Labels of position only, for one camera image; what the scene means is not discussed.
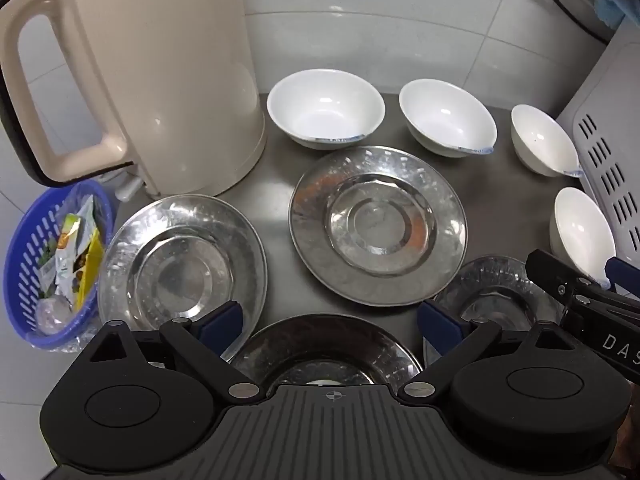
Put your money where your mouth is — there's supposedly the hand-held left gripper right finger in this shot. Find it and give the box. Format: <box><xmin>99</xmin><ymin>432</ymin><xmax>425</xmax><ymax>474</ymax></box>
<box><xmin>400</xmin><ymin>300</ymin><xmax>571</xmax><ymax>403</ymax></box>

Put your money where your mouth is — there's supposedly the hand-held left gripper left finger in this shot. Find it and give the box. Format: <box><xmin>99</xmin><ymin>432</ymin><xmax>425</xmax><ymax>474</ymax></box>
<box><xmin>90</xmin><ymin>301</ymin><xmax>263</xmax><ymax>403</ymax></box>

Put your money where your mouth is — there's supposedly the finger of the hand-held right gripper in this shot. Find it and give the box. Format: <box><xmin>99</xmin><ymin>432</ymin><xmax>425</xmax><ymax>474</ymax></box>
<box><xmin>525</xmin><ymin>249</ymin><xmax>608</xmax><ymax>311</ymax></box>
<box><xmin>600</xmin><ymin>256</ymin><xmax>640</xmax><ymax>306</ymax></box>

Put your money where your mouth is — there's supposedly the white bowl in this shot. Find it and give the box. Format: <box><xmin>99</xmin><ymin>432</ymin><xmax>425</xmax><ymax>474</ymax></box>
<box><xmin>266</xmin><ymin>69</ymin><xmax>386</xmax><ymax>151</ymax></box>
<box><xmin>510</xmin><ymin>104</ymin><xmax>582</xmax><ymax>178</ymax></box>
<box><xmin>398</xmin><ymin>78</ymin><xmax>499</xmax><ymax>159</ymax></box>
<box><xmin>549</xmin><ymin>187</ymin><xmax>617</xmax><ymax>287</ymax></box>

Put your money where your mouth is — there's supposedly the stainless steel plate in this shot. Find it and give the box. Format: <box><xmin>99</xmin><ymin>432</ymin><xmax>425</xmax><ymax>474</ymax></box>
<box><xmin>425</xmin><ymin>255</ymin><xmax>567</xmax><ymax>356</ymax></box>
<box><xmin>97</xmin><ymin>195</ymin><xmax>269</xmax><ymax>362</ymax></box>
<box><xmin>229</xmin><ymin>313</ymin><xmax>424</xmax><ymax>396</ymax></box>
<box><xmin>288</xmin><ymin>145</ymin><xmax>469</xmax><ymax>307</ymax></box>

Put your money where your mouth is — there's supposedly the white perforated appliance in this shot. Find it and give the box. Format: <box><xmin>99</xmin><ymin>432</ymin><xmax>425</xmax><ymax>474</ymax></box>
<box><xmin>555</xmin><ymin>27</ymin><xmax>640</xmax><ymax>273</ymax></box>

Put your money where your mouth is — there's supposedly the yellow snack packet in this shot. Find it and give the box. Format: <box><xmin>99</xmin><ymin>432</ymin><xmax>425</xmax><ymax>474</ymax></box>
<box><xmin>74</xmin><ymin>227</ymin><xmax>107</xmax><ymax>312</ymax></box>

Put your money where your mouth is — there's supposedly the white kettle power plug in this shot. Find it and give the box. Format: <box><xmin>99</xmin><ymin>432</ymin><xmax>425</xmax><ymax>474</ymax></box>
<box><xmin>114</xmin><ymin>172</ymin><xmax>147</xmax><ymax>204</ymax></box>

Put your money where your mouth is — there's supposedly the clear plastic basket liner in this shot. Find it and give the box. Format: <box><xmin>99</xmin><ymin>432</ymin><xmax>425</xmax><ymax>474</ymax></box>
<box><xmin>27</xmin><ymin>182</ymin><xmax>119</xmax><ymax>356</ymax></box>

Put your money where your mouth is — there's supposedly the crumpled clear plastic wrap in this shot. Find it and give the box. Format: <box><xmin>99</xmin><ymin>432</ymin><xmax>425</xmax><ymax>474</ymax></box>
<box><xmin>34</xmin><ymin>297</ymin><xmax>72</xmax><ymax>337</ymax></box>

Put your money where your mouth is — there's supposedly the white and orange packet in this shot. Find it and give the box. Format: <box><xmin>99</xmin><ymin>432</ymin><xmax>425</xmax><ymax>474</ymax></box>
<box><xmin>54</xmin><ymin>212</ymin><xmax>84</xmax><ymax>292</ymax></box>

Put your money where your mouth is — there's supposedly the white sachet packet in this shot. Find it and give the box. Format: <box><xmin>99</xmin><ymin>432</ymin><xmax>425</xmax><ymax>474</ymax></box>
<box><xmin>75</xmin><ymin>195</ymin><xmax>97</xmax><ymax>241</ymax></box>

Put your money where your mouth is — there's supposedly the green packet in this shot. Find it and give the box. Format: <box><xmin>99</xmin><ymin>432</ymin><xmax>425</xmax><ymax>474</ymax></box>
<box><xmin>39</xmin><ymin>240</ymin><xmax>59</xmax><ymax>287</ymax></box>

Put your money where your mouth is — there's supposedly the blue plastic basket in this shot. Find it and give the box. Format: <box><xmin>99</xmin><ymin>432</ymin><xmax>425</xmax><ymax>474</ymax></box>
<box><xmin>4</xmin><ymin>180</ymin><xmax>119</xmax><ymax>354</ymax></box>

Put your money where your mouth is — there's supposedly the blue cloth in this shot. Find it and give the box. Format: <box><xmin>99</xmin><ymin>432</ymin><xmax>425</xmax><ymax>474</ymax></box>
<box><xmin>593</xmin><ymin>0</ymin><xmax>640</xmax><ymax>29</ymax></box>

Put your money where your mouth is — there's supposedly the beige electric kettle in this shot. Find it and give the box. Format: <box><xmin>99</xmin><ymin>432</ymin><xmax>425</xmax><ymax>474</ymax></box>
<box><xmin>0</xmin><ymin>0</ymin><xmax>268</xmax><ymax>198</ymax></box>

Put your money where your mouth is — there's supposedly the black cable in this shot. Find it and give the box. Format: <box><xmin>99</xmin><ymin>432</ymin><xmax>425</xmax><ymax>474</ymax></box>
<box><xmin>520</xmin><ymin>0</ymin><xmax>617</xmax><ymax>45</ymax></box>

